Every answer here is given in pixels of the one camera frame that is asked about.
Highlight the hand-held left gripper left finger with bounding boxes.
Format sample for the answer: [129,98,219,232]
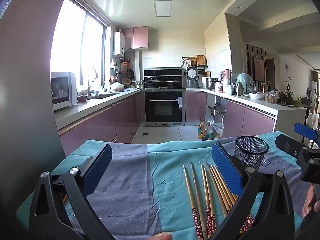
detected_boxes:
[29,143,113,240]

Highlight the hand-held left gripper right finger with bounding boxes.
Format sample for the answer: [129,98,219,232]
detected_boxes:
[211,142,295,240]

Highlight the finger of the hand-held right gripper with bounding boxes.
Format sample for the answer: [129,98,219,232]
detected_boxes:
[294,123,320,144]
[275,134,311,159]

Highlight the black mesh utensil holder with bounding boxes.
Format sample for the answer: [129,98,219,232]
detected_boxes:
[234,136,269,170]

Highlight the row of wooden chopsticks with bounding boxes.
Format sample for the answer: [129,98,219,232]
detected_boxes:
[182,162,255,240]

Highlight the person's right hand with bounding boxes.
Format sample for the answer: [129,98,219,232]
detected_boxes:
[301,183,320,219]

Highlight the person's left hand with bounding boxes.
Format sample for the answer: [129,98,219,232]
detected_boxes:
[152,232,173,240]

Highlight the green potted plant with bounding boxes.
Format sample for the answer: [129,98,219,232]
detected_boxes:
[277,90,302,108]

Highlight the clear plastic bag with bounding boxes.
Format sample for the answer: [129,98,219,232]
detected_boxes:
[211,121,224,139]

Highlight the dark cooking oil bottle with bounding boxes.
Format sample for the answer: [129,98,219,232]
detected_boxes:
[202,122,213,141]

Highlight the pink base cabinets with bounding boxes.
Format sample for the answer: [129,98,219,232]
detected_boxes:
[57,90,145,157]
[186,91,277,140]

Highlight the teal and grey tablecloth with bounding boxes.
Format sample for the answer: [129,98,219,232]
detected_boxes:
[16,131,320,240]

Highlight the clear food container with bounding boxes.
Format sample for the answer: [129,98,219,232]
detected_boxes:
[265,92,278,104]

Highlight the white kitchen countertop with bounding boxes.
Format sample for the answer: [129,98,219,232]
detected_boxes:
[54,87,307,140]

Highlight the teal appliance under plastic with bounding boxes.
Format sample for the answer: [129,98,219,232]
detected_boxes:
[236,73,256,94]

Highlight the white countertop oven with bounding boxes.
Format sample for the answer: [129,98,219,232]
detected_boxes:
[51,72,78,111]

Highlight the steel stock pot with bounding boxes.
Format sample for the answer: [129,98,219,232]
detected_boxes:
[205,77,218,90]

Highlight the black built-in oven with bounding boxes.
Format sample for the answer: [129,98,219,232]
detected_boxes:
[144,89,186,127]

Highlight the dark wooden slat panel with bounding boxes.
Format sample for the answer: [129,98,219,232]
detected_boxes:
[246,44,267,83]

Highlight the grey refrigerator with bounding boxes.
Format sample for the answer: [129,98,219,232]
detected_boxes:
[0,0,74,230]

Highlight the hanging kitchen utensil rack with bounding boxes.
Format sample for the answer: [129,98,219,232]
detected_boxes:
[117,58,135,85]

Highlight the white rice cooker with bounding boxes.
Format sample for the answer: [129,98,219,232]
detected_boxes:
[186,67,199,88]

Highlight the black wok with lid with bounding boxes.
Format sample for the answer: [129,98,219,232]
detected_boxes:
[146,78,163,88]

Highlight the black range hood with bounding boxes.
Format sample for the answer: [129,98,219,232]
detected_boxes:
[144,67,183,83]

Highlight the kitchen window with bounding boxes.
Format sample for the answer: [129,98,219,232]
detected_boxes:
[50,0,110,87]

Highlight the square ceiling light panel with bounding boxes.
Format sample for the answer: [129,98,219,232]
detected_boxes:
[153,0,173,17]

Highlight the brown wall picture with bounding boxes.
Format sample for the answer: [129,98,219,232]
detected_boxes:
[254,57,266,82]

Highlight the black wall rack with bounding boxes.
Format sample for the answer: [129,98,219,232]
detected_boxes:
[182,54,208,73]

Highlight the white wall water heater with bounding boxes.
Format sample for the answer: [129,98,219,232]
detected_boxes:
[114,32,125,56]

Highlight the pink wall cabinet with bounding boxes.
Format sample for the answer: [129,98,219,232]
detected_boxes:
[121,26,150,50]

